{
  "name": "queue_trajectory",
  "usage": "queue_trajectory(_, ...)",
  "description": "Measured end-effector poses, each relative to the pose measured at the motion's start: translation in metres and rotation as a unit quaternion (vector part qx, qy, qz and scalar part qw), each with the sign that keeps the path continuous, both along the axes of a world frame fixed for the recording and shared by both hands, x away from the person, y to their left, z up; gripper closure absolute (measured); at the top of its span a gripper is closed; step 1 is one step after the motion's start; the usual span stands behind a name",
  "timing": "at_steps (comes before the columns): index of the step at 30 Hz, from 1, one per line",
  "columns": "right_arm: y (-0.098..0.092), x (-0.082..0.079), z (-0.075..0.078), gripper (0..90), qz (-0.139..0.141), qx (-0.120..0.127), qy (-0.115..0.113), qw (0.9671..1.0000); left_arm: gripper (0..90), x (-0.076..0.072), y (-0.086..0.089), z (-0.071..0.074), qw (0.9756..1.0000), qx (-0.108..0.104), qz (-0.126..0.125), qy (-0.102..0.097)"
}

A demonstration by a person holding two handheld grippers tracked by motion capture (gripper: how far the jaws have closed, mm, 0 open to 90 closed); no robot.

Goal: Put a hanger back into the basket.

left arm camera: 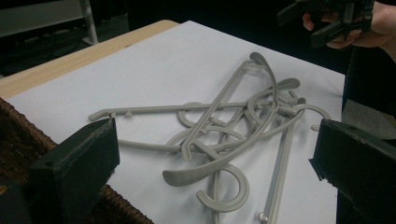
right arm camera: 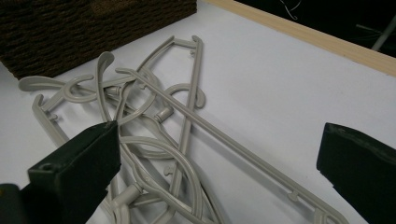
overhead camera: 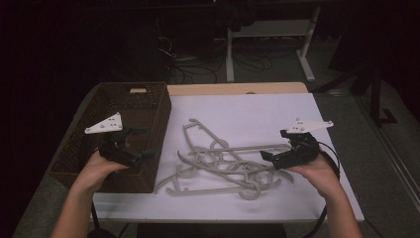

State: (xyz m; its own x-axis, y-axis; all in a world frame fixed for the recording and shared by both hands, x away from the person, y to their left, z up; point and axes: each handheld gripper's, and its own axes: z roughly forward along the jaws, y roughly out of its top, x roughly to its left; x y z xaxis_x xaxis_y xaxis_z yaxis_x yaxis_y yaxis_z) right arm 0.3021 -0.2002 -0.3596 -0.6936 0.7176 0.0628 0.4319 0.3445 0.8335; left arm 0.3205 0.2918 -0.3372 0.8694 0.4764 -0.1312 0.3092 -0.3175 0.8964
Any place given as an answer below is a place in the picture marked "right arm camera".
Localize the white desk frame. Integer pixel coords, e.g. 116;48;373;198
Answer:
371;14;396;52

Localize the grey plastic clothes hanger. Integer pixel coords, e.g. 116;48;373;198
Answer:
135;35;207;203
94;50;225;224
18;74;96;147
114;67;350;224

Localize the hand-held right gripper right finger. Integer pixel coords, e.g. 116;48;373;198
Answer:
316;121;396;224

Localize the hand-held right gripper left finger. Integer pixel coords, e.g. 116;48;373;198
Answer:
27;120;122;224

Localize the brown woven basket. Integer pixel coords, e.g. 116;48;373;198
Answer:
0;0;198;80

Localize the thin white cable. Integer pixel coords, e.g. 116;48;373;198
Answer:
278;0;303;21

